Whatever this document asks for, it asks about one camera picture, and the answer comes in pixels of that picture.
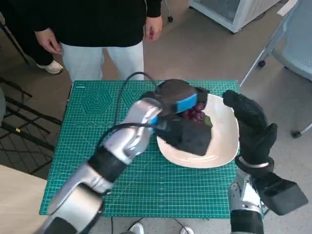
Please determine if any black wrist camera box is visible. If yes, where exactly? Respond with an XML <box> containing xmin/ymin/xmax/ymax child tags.
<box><xmin>156</xmin><ymin>114</ymin><xmax>213</xmax><ymax>157</ymax></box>
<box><xmin>253</xmin><ymin>172</ymin><xmax>309</xmax><ymax>216</ymax></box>

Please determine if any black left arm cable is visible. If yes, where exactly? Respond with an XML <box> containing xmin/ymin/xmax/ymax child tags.
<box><xmin>97</xmin><ymin>71</ymin><xmax>163</xmax><ymax>153</ymax></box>

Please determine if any light wooden desk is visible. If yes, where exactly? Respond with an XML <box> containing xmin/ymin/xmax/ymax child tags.
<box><xmin>0</xmin><ymin>164</ymin><xmax>49</xmax><ymax>234</ymax></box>

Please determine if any white mesh cabinet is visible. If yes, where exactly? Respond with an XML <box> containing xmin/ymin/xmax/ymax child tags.
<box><xmin>189</xmin><ymin>0</ymin><xmax>281</xmax><ymax>34</ymax></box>

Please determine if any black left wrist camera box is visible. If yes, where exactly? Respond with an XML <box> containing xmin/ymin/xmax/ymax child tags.
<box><xmin>156</xmin><ymin>114</ymin><xmax>213</xmax><ymax>157</ymax></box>

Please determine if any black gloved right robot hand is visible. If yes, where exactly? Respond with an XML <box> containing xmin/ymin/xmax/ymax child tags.
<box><xmin>222</xmin><ymin>89</ymin><xmax>278</xmax><ymax>166</ymax></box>

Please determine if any red toy grape bunch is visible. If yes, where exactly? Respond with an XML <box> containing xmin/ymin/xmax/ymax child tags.
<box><xmin>181</xmin><ymin>101</ymin><xmax>213</xmax><ymax>127</ymax></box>

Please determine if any green cutting mat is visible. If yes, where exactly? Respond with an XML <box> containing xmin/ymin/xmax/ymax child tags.
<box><xmin>39</xmin><ymin>79</ymin><xmax>244</xmax><ymax>218</ymax></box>

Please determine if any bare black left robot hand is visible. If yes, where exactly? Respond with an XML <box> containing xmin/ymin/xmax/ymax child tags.
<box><xmin>155</xmin><ymin>78</ymin><xmax>211</xmax><ymax>116</ymax></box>

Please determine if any black metal rack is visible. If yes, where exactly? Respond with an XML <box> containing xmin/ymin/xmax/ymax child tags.
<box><xmin>0</xmin><ymin>77</ymin><xmax>63</xmax><ymax>173</ymax></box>

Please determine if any light blue chair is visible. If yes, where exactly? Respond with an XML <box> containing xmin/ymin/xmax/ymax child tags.
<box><xmin>239</xmin><ymin>0</ymin><xmax>312</xmax><ymax>138</ymax></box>

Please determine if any person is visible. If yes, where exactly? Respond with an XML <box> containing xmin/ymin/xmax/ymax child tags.
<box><xmin>0</xmin><ymin>0</ymin><xmax>163</xmax><ymax>81</ymax></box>

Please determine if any person's white shoe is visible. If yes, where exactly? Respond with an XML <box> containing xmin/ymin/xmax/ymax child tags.
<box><xmin>36</xmin><ymin>60</ymin><xmax>64</xmax><ymax>75</ymax></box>

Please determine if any black floor cable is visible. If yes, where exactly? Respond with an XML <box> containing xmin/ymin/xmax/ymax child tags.
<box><xmin>111</xmin><ymin>215</ymin><xmax>186</xmax><ymax>234</ymax></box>

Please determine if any office chair base with castors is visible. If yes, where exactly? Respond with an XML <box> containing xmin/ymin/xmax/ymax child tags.
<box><xmin>163</xmin><ymin>0</ymin><xmax>174</xmax><ymax>22</ymax></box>

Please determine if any white square plate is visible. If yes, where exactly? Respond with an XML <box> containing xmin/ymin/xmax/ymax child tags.
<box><xmin>156</xmin><ymin>94</ymin><xmax>239</xmax><ymax>169</ymax></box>

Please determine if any person's hand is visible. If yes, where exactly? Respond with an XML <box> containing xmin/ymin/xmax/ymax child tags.
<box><xmin>35</xmin><ymin>28</ymin><xmax>63</xmax><ymax>54</ymax></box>
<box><xmin>144</xmin><ymin>16</ymin><xmax>163</xmax><ymax>42</ymax></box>

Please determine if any grey round seat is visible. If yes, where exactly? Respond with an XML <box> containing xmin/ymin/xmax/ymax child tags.
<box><xmin>0</xmin><ymin>87</ymin><xmax>6</xmax><ymax>125</ymax></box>

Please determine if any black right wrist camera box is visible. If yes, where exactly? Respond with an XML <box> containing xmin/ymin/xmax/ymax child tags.
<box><xmin>253</xmin><ymin>172</ymin><xmax>309</xmax><ymax>216</ymax></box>

